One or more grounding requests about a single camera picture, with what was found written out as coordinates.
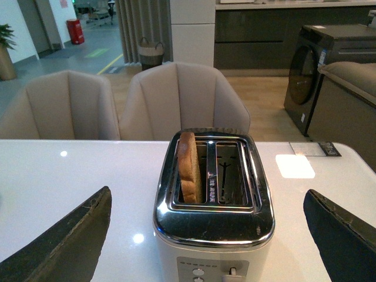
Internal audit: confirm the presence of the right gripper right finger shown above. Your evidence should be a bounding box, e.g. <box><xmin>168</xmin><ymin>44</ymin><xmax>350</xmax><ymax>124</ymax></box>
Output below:
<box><xmin>303</xmin><ymin>189</ymin><xmax>375</xmax><ymax>281</ymax></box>

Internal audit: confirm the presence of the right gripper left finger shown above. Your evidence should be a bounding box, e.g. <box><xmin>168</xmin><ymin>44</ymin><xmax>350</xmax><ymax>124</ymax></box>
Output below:
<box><xmin>1</xmin><ymin>186</ymin><xmax>112</xmax><ymax>281</ymax></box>

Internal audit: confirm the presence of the slice of brown bread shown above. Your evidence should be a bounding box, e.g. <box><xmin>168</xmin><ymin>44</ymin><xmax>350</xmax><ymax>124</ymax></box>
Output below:
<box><xmin>177</xmin><ymin>132</ymin><xmax>203</xmax><ymax>203</ymax></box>

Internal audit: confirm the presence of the table label card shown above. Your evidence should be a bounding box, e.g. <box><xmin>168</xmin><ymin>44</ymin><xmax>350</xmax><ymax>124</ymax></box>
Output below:
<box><xmin>290</xmin><ymin>142</ymin><xmax>341</xmax><ymax>157</ymax></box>

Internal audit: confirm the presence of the white two-slot toaster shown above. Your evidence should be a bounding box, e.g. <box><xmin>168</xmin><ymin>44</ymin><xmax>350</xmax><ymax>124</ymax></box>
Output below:
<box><xmin>153</xmin><ymin>128</ymin><xmax>276</xmax><ymax>281</ymax></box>

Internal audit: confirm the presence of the beige sofa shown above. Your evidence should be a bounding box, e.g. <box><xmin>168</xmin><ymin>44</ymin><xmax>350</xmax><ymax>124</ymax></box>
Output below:
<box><xmin>308</xmin><ymin>62</ymin><xmax>375</xmax><ymax>169</ymax></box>

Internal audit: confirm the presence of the left beige upholstered chair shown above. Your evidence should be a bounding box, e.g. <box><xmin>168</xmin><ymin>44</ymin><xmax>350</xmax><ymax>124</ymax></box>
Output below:
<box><xmin>1</xmin><ymin>70</ymin><xmax>120</xmax><ymax>140</ymax></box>

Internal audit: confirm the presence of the beige upholstered chair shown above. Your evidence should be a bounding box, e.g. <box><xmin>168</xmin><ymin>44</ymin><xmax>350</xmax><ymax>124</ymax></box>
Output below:
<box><xmin>1</xmin><ymin>70</ymin><xmax>120</xmax><ymax>140</ymax></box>
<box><xmin>119</xmin><ymin>62</ymin><xmax>250</xmax><ymax>141</ymax></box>

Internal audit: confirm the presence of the right beige upholstered chair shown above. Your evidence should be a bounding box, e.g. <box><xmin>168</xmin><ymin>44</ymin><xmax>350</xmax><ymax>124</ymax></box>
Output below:
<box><xmin>119</xmin><ymin>62</ymin><xmax>250</xmax><ymax>141</ymax></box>

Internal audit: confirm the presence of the potted plant gold pot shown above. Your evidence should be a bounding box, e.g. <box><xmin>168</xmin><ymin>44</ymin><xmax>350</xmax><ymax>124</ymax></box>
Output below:
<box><xmin>1</xmin><ymin>24</ymin><xmax>16</xmax><ymax>80</ymax></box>

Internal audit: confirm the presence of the dark washing machine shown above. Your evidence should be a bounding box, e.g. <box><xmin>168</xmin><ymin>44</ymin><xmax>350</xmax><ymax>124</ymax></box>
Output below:
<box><xmin>284</xmin><ymin>24</ymin><xmax>375</xmax><ymax>136</ymax></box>

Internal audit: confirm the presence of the woven basket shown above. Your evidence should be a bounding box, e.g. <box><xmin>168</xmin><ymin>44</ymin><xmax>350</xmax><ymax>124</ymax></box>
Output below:
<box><xmin>137</xmin><ymin>37</ymin><xmax>164</xmax><ymax>71</ymax></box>

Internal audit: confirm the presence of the grey kitchen cabinet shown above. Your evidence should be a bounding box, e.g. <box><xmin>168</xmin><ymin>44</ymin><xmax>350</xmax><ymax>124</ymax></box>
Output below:
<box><xmin>214</xmin><ymin>3</ymin><xmax>375</xmax><ymax>76</ymax></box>

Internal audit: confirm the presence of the grey curtain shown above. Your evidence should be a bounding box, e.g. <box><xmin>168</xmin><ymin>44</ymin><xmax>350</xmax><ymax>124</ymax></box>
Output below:
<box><xmin>115</xmin><ymin>0</ymin><xmax>173</xmax><ymax>63</ymax></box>

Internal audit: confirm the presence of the white pillar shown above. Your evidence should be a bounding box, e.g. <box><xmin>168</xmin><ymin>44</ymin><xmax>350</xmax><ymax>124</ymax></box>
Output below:
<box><xmin>170</xmin><ymin>0</ymin><xmax>216</xmax><ymax>67</ymax></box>

